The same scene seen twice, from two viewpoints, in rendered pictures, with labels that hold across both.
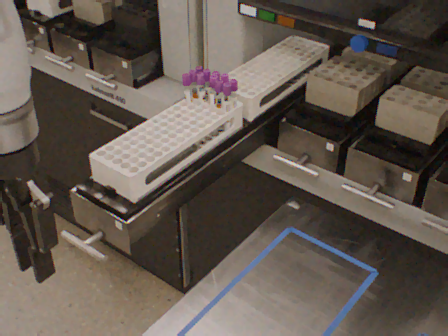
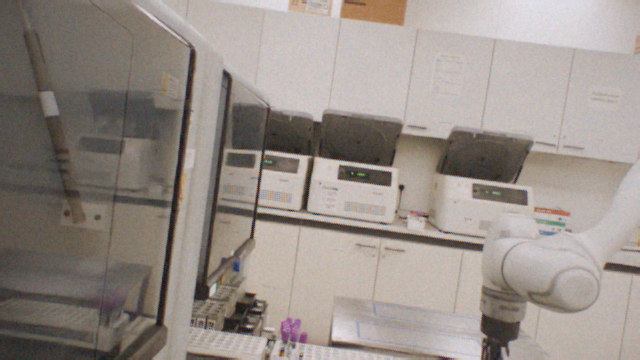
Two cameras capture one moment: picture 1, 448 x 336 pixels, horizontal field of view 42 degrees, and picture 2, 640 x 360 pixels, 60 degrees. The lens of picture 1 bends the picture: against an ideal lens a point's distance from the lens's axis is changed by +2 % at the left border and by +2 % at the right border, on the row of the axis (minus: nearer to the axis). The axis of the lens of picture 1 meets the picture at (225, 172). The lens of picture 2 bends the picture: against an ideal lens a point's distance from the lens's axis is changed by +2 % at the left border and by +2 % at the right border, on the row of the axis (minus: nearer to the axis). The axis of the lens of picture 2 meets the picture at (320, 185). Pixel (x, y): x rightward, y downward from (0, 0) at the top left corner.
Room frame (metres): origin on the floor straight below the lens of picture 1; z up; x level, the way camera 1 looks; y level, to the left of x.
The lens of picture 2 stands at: (1.60, 0.93, 1.27)
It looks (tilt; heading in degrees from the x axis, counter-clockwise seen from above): 3 degrees down; 233
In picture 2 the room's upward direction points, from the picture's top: 8 degrees clockwise
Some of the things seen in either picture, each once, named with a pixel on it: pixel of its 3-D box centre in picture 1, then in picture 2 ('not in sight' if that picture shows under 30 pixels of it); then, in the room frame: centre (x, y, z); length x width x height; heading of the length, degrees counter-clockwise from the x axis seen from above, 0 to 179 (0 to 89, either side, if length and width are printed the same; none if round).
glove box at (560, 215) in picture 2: not in sight; (549, 212); (-1.98, -1.18, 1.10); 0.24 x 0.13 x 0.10; 140
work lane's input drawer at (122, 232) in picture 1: (220, 135); not in sight; (0.96, 0.01, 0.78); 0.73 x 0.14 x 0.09; 142
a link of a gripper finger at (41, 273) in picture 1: (42, 260); not in sight; (0.60, 0.27, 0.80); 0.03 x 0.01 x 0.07; 142
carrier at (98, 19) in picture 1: (90, 9); not in sight; (1.44, 0.34, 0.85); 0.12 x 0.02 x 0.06; 53
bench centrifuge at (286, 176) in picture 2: not in sight; (270, 156); (-0.34, -2.28, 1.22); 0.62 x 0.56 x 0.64; 50
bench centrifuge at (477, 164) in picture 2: not in sight; (480, 182); (-1.47, -1.39, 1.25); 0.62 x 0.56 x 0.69; 51
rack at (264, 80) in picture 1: (273, 77); (192, 350); (1.10, -0.10, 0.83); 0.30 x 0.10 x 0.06; 142
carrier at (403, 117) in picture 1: (407, 119); (228, 304); (0.91, -0.33, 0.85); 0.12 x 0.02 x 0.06; 51
